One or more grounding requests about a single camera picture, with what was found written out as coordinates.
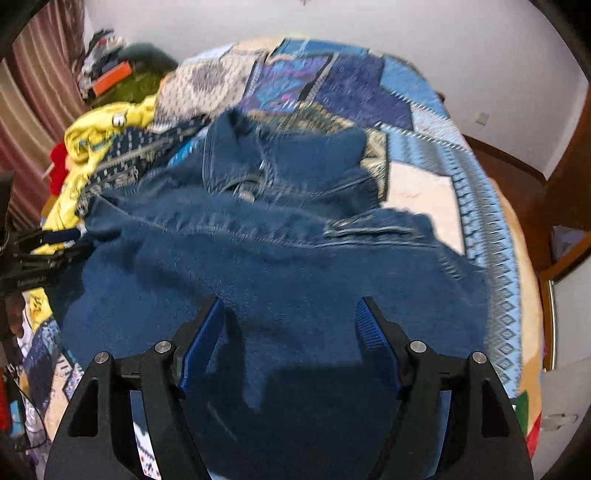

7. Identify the grey plush cushion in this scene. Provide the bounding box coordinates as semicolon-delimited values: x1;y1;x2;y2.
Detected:
119;41;181;80

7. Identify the navy patterned cloth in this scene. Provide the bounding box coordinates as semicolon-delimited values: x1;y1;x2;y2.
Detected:
76;115;211;217

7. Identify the yellow cartoon blanket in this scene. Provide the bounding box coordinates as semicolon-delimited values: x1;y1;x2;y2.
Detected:
28;95;158;324

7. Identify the pile of clothes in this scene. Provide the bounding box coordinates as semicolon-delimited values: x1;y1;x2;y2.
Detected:
76;28;128;100

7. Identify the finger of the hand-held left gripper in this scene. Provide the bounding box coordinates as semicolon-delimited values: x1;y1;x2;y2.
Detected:
15;228;87;254
14;242;96;278

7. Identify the blue denim jacket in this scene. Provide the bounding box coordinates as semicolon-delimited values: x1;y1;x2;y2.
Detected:
59;108;491;480

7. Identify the striped brown curtain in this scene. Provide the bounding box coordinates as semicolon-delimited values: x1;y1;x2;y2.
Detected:
0;0;89;232

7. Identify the blue patchwork bedspread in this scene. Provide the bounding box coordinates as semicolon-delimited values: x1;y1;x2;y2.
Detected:
18;37;544;480

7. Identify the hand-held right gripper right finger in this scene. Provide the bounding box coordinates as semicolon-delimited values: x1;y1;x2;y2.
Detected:
355;295;534;480

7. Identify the green patterned cloth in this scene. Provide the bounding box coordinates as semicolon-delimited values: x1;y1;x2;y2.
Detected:
92;69;182;110

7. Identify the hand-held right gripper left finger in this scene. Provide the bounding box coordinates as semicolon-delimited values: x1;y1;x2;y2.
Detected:
44;295;227;480

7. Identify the red plush toy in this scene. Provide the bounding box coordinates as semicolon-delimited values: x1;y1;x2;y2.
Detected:
48;143;71;195

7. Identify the orange box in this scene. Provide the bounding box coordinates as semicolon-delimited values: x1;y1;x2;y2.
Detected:
92;62;133;93

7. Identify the person's left hand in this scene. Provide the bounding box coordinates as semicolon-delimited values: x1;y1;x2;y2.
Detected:
6;295;27;340

